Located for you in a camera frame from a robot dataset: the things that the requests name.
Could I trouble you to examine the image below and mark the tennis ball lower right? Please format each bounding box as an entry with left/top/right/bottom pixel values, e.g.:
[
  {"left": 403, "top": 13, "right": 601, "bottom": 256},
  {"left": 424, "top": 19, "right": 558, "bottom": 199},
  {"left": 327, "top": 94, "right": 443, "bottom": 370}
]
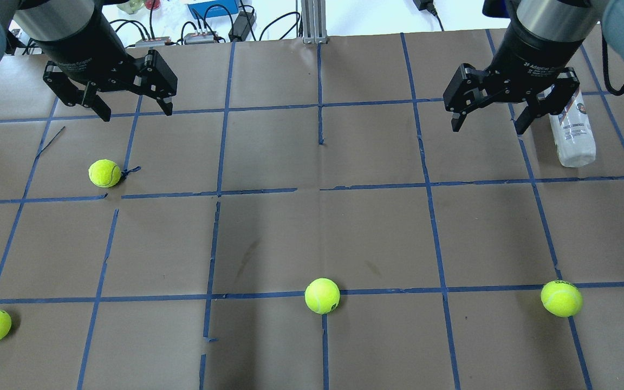
[{"left": 540, "top": 279, "right": 584, "bottom": 317}]

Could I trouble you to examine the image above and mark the grey usb hub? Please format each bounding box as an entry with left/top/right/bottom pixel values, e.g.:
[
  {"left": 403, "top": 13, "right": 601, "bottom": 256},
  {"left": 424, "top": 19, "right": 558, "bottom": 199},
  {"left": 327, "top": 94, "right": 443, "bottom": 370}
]
[
  {"left": 181, "top": 32, "right": 220, "bottom": 45},
  {"left": 133, "top": 36, "right": 173, "bottom": 48}
]

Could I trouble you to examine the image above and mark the blue white box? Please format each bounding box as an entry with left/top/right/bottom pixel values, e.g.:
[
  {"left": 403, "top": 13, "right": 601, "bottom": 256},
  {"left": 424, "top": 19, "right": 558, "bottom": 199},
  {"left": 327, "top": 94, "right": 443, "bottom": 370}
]
[{"left": 184, "top": 1, "right": 240, "bottom": 19}]

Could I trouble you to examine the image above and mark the aluminium frame post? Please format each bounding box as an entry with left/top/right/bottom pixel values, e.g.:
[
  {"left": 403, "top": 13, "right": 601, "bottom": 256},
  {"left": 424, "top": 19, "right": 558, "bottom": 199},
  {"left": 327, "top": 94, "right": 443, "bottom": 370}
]
[{"left": 300, "top": 0, "right": 328, "bottom": 44}]

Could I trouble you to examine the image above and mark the white tennis ball can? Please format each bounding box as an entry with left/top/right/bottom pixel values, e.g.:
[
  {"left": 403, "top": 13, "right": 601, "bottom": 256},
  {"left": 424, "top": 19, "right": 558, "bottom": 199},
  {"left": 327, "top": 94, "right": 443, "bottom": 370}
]
[{"left": 543, "top": 72, "right": 596, "bottom": 168}]

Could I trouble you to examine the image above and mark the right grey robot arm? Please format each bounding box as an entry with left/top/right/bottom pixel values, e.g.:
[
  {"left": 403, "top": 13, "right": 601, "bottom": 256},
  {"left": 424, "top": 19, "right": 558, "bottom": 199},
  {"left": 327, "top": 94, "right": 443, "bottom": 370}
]
[{"left": 443, "top": 1, "right": 624, "bottom": 135}]

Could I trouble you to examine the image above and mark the tennis ball centre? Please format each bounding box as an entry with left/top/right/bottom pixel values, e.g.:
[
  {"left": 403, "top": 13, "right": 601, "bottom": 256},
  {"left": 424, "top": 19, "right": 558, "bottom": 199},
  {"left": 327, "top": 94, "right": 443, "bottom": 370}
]
[{"left": 304, "top": 277, "right": 340, "bottom": 315}]

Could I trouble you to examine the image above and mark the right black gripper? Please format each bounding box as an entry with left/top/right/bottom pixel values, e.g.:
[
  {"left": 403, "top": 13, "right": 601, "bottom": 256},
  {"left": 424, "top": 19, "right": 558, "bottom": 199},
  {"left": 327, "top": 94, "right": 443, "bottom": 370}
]
[{"left": 443, "top": 22, "right": 581, "bottom": 135}]

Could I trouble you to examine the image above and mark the black power adapter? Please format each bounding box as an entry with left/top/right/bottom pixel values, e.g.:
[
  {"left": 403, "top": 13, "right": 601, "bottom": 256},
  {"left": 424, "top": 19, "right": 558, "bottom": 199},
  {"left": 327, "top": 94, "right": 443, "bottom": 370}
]
[{"left": 228, "top": 10, "right": 257, "bottom": 42}]

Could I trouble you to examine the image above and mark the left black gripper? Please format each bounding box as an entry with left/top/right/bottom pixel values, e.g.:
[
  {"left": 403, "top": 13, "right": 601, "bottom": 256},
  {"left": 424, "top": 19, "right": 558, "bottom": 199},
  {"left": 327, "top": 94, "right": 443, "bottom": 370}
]
[{"left": 30, "top": 5, "right": 178, "bottom": 122}]

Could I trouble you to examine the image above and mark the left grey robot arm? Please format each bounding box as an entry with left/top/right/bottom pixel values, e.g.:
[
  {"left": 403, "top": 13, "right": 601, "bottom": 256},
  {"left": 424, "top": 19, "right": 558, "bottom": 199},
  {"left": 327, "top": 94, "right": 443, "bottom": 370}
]
[{"left": 0, "top": 1, "right": 178, "bottom": 121}]

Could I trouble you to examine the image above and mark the tennis ball upper left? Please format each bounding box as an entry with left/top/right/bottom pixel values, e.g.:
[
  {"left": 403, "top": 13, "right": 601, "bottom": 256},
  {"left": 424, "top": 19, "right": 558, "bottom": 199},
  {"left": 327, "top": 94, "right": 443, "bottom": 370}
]
[{"left": 88, "top": 159, "right": 122, "bottom": 188}]

